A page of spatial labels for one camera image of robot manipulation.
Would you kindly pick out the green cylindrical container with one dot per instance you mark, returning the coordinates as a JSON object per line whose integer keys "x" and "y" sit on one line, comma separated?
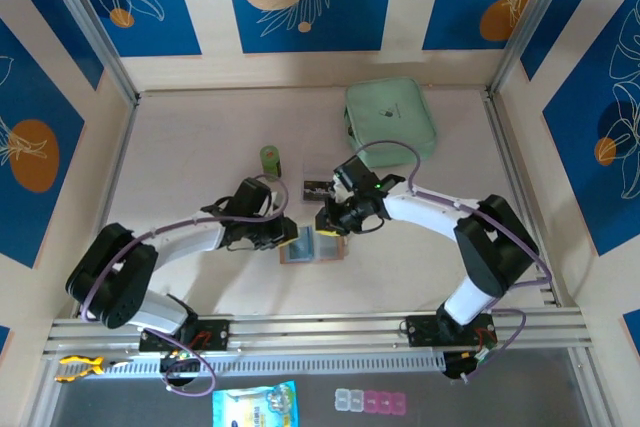
{"x": 270, "y": 164}

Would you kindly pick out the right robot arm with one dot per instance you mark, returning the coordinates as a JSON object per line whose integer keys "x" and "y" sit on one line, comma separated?
{"x": 430, "y": 214}

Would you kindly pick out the blue snack packet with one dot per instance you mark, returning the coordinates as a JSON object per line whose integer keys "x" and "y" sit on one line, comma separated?
{"x": 255, "y": 407}

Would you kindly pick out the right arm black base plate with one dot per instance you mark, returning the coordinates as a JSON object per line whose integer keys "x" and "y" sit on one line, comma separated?
{"x": 420, "y": 331}

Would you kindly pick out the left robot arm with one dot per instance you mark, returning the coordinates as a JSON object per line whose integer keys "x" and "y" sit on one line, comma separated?
{"x": 185, "y": 242}

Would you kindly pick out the mint green zip pouch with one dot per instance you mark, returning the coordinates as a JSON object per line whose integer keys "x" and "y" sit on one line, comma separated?
{"x": 395, "y": 117}

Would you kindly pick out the pink leather card holder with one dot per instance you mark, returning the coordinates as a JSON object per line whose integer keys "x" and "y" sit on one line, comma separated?
{"x": 327, "y": 249}

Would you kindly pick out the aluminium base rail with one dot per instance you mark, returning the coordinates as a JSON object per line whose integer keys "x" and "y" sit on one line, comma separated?
{"x": 325, "y": 329}

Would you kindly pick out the pink small pill box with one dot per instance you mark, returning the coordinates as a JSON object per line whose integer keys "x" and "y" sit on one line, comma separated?
{"x": 384, "y": 402}
{"x": 398, "y": 403}
{"x": 370, "y": 402}

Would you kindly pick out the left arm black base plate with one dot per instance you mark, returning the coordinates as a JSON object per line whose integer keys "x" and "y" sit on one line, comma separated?
{"x": 215, "y": 334}

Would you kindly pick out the aluminium frame post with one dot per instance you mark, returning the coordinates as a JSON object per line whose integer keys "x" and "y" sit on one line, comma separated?
{"x": 529, "y": 22}
{"x": 91, "y": 22}

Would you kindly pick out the clear small pill box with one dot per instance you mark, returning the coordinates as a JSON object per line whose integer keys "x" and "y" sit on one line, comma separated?
{"x": 341, "y": 400}
{"x": 355, "y": 400}

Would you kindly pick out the aluminium side rail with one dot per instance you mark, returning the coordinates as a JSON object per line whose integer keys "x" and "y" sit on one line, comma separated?
{"x": 512, "y": 172}
{"x": 119, "y": 157}

